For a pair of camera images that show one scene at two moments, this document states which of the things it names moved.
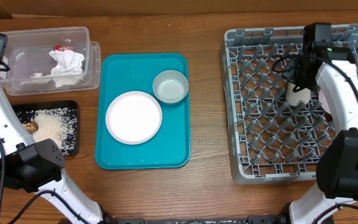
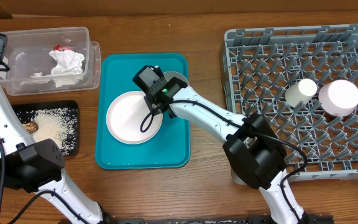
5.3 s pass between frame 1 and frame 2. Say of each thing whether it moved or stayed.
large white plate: stayed
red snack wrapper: stayed
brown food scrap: stayed
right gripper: moved
